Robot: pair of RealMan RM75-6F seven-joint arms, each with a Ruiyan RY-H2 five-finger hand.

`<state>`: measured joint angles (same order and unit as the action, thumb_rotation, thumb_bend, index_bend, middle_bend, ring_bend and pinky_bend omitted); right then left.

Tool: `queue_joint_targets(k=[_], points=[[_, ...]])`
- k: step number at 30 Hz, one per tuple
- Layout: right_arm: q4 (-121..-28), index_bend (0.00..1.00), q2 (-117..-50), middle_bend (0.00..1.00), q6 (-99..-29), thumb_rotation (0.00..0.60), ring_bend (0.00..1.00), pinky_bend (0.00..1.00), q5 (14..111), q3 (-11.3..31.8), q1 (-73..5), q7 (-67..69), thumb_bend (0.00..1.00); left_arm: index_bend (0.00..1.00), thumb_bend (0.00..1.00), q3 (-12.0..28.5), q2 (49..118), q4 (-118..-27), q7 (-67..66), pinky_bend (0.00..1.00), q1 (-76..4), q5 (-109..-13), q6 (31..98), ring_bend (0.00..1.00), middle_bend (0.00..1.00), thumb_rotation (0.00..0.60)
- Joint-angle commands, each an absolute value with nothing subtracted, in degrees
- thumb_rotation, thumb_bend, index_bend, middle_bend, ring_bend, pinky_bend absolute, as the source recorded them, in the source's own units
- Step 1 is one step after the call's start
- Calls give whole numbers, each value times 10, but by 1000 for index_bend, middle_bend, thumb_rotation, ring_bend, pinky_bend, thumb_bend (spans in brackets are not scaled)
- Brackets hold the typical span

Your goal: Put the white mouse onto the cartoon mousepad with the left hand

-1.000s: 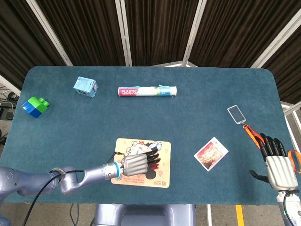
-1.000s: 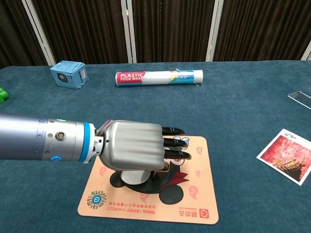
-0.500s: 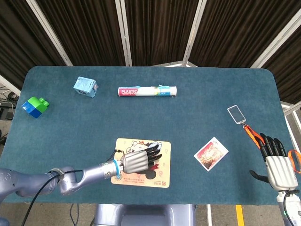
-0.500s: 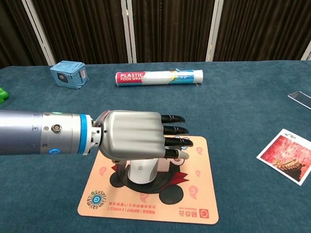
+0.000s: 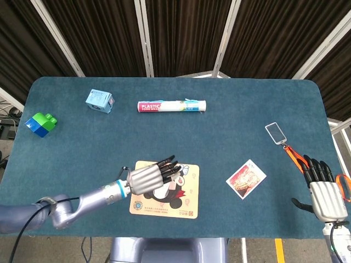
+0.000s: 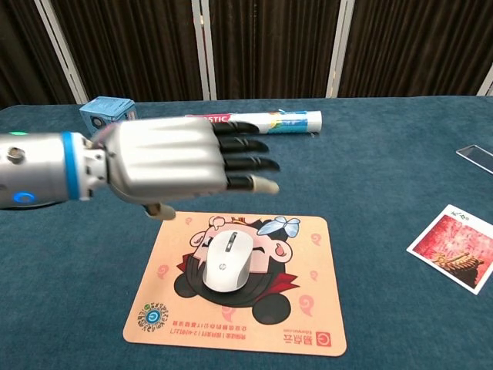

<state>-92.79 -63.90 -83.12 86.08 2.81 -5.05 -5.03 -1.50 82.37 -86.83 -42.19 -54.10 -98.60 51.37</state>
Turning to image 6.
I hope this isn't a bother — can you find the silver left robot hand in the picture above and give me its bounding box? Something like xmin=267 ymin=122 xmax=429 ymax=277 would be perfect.
xmin=82 ymin=116 xmax=281 ymax=221

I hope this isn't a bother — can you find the white computer mouse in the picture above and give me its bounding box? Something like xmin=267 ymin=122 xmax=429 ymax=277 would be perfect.
xmin=202 ymin=230 xmax=255 ymax=295

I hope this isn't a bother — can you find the cartoon character mouse pad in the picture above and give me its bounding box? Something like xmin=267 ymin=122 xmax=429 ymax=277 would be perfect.
xmin=122 ymin=211 xmax=348 ymax=357

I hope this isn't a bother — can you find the small blue cardboard box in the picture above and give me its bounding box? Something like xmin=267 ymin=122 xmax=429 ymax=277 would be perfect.
xmin=79 ymin=96 xmax=138 ymax=136

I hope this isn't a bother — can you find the plastic food wrap roll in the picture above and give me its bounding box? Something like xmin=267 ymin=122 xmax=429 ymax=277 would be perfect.
xmin=184 ymin=109 xmax=323 ymax=135

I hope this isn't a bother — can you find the dark folding screen partition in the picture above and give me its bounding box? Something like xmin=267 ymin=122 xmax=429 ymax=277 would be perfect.
xmin=0 ymin=0 xmax=493 ymax=109

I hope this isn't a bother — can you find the blue velvet tablecloth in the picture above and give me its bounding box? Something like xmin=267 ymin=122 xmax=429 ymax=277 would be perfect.
xmin=0 ymin=96 xmax=493 ymax=370

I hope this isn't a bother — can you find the red photo postcard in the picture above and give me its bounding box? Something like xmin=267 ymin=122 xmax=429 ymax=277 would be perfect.
xmin=406 ymin=203 xmax=493 ymax=296

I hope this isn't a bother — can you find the clear acrylic plate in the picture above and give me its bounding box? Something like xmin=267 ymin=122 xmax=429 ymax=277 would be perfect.
xmin=455 ymin=144 xmax=493 ymax=174

